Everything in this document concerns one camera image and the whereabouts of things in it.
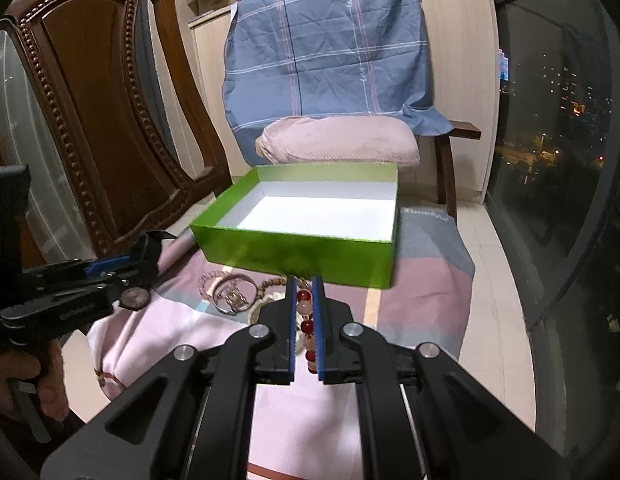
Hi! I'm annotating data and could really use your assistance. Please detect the pale pink bead bracelet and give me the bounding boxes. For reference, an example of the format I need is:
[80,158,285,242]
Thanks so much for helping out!
[197,268,231,302]

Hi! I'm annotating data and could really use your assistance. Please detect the silver bangle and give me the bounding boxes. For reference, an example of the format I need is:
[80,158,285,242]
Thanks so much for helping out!
[211,273,259,315]

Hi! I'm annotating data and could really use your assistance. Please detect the gold flower brooch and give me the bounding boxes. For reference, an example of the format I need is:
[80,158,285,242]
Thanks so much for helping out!
[223,290,250,313]

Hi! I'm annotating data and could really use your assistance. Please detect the brown wooden bead bracelet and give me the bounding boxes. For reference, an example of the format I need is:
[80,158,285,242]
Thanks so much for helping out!
[253,275,314,306]

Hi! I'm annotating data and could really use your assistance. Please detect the red pink bead bracelet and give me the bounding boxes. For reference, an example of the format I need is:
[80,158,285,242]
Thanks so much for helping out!
[293,288,320,374]

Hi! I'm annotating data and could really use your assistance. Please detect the black wrist watch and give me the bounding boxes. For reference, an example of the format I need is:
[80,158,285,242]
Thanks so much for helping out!
[119,287,150,311]

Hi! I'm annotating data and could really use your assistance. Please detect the cream digital watch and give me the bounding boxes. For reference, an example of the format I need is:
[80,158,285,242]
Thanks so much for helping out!
[248,292,285,325]

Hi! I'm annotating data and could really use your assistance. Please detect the person's left hand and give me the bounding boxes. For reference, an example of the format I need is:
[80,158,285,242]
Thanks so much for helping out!
[0,339,69,422]

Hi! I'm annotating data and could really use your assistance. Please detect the pink plaid bed sheet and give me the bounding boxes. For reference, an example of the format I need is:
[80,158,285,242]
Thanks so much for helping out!
[88,207,474,479]

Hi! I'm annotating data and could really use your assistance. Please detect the green cardboard box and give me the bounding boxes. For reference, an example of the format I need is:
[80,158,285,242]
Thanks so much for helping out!
[191,162,399,289]

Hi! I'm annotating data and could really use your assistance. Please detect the pink cushion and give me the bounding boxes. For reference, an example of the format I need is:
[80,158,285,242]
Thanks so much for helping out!
[255,116,421,167]

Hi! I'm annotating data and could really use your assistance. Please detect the carved dark wooden chair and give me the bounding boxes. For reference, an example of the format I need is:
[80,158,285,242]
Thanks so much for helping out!
[0,0,232,258]

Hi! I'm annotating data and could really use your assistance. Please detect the blue plaid cloth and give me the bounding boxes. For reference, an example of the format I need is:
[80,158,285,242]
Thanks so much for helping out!
[222,0,453,166]

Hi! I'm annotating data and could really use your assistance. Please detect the wooden armchair frame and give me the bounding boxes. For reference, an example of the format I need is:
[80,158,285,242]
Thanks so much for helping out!
[416,120,482,223]

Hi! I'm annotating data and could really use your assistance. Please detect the dark glass window frame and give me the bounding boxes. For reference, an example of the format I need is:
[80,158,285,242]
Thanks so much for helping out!
[486,0,620,469]

